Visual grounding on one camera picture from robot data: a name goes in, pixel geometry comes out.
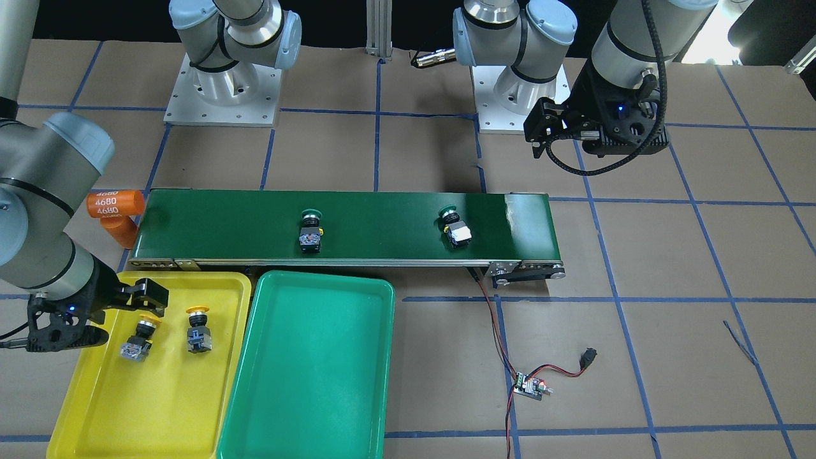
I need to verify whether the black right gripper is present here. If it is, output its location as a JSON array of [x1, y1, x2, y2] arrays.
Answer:
[[25, 259, 170, 353]]

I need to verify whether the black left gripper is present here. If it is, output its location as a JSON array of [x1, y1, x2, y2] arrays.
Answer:
[[523, 64, 662, 160]]

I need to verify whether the yellow push button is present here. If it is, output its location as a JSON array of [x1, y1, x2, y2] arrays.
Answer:
[[186, 305, 212, 354], [119, 314, 163, 362]]

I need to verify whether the plain orange cylinder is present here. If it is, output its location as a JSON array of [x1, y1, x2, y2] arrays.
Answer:
[[99, 215, 139, 249]]

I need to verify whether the orange cylinder with white text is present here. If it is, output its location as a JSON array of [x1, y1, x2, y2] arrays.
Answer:
[[85, 191, 145, 219]]

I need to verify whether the green push button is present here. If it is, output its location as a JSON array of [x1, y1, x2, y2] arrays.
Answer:
[[298, 208, 324, 254], [438, 205, 472, 248]]

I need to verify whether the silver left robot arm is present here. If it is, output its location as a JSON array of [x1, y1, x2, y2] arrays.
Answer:
[[452, 1, 717, 168]]

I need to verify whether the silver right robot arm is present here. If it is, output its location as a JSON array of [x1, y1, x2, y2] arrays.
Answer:
[[1, 1, 302, 353]]

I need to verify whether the yellow plastic tray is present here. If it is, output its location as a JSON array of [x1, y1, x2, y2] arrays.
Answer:
[[47, 271, 252, 458]]

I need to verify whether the green conveyor belt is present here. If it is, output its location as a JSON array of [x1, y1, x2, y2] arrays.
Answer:
[[130, 189, 565, 284]]

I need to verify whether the green plastic tray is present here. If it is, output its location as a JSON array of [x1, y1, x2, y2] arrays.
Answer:
[[217, 271, 395, 458]]

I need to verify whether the small motor controller board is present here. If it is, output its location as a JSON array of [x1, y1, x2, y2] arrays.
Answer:
[[513, 372, 553, 401]]

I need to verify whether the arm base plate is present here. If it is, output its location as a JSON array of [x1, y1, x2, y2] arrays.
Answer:
[[164, 56, 284, 128], [471, 65, 569, 135]]

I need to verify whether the aluminium frame post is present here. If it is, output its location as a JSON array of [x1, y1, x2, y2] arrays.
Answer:
[[365, 0, 393, 60]]

